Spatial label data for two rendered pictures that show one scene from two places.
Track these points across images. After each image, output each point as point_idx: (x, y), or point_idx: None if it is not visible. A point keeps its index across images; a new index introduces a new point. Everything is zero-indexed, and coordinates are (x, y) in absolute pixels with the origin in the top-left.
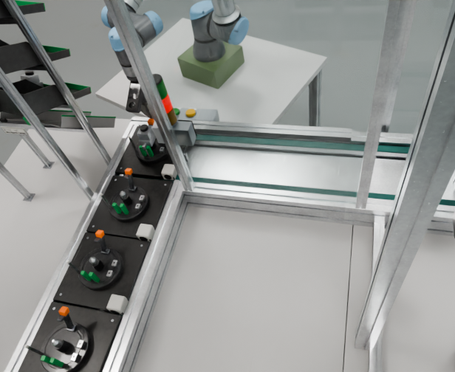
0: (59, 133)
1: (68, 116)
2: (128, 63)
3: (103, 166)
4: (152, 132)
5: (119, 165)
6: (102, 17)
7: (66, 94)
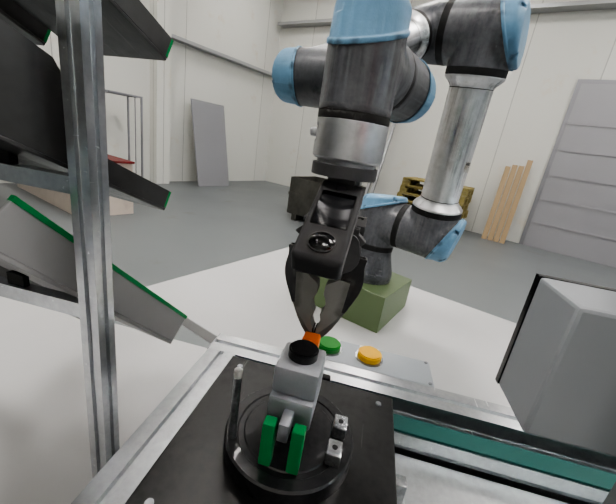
0: (11, 338)
1: (41, 219)
2: (365, 105)
3: (78, 461)
4: (321, 376)
5: (144, 486)
6: (279, 58)
7: (84, 114)
